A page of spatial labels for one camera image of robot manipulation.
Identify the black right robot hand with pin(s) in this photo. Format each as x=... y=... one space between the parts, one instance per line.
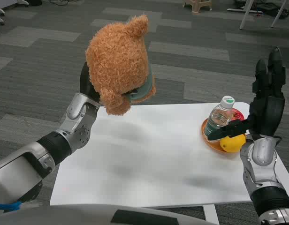
x=267 y=110

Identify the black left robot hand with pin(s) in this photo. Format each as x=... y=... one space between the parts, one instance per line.
x=84 y=82

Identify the brown plush teddy bear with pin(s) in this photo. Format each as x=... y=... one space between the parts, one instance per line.
x=116 y=65

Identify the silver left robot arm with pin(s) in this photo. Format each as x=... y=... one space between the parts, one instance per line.
x=76 y=131

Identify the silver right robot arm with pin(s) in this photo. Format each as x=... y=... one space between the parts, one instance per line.
x=261 y=152

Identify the red fruit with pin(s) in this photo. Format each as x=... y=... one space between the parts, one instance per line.
x=238 y=115

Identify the yellow lemon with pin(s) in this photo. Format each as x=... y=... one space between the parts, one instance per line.
x=232 y=144

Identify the clear plastic water bottle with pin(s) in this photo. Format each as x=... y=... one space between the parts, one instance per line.
x=217 y=117

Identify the orange round plate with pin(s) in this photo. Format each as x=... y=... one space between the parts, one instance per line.
x=213 y=147

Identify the white desk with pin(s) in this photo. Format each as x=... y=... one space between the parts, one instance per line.
x=245 y=14

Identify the white table leg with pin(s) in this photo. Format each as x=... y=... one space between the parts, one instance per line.
x=211 y=215

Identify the beige plastic stool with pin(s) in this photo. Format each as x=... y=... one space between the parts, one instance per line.
x=196 y=4

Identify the silver robot chest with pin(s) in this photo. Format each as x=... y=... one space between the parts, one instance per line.
x=64 y=215

